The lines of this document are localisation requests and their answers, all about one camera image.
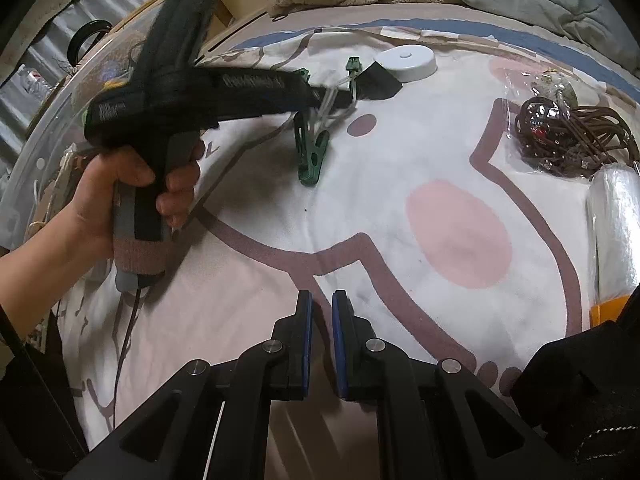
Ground grey curtain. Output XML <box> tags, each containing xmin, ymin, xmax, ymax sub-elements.
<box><xmin>0</xmin><ymin>0</ymin><xmax>176</xmax><ymax>126</ymax></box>

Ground clear plastic wrapped roll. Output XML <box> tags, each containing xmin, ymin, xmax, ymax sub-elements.
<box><xmin>587</xmin><ymin>162</ymin><xmax>640</xmax><ymax>306</ymax></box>

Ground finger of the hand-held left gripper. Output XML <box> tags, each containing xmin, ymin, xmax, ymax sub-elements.
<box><xmin>302</xmin><ymin>77</ymin><xmax>361</xmax><ymax>113</ymax></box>

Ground black cap on shelf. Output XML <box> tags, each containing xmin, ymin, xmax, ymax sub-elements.
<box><xmin>67</xmin><ymin>19</ymin><xmax>112</xmax><ymax>63</ymax></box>

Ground black knit gloves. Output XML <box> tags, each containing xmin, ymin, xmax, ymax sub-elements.
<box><xmin>510</xmin><ymin>285</ymin><xmax>640</xmax><ymax>480</ymax></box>

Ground green clip with wire ring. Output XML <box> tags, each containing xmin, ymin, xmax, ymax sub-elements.
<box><xmin>292</xmin><ymin>87</ymin><xmax>358</xmax><ymax>187</ymax></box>

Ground small black clip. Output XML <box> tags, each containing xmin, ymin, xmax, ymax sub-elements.
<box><xmin>357</xmin><ymin>60</ymin><xmax>403</xmax><ymax>102</ymax></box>

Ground clear water bottle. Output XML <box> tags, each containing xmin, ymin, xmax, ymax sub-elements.
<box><xmin>15</xmin><ymin>62</ymin><xmax>58</xmax><ymax>106</ymax></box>

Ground yellow card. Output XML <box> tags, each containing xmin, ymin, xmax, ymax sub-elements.
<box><xmin>590</xmin><ymin>294</ymin><xmax>632</xmax><ymax>336</ymax></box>

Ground clear plastic storage box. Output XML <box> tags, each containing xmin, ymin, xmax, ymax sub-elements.
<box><xmin>0</xmin><ymin>5</ymin><xmax>261</xmax><ymax>256</ymax></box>

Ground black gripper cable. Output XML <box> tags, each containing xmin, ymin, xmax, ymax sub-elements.
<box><xmin>112</xmin><ymin>280</ymin><xmax>146</xmax><ymax>431</ymax></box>

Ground person's left forearm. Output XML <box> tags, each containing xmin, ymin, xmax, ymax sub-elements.
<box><xmin>0</xmin><ymin>210</ymin><xmax>101</xmax><ymax>341</ymax></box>

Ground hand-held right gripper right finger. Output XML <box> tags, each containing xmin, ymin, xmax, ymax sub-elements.
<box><xmin>331</xmin><ymin>290</ymin><xmax>581</xmax><ymax>480</ymax></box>

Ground white tape roll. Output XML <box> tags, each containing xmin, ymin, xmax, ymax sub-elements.
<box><xmin>376</xmin><ymin>45</ymin><xmax>437</xmax><ymax>82</ymax></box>

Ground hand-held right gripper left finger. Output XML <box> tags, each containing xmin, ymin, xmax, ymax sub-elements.
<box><xmin>65</xmin><ymin>290</ymin><xmax>315</xmax><ymax>480</ymax></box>

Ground person's left hand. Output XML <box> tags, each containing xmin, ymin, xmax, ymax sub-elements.
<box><xmin>65</xmin><ymin>137</ymin><xmax>207</xmax><ymax>261</ymax></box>

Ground bag of brown cords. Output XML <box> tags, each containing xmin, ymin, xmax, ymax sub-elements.
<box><xmin>505</xmin><ymin>67</ymin><xmax>640</xmax><ymax>181</ymax></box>

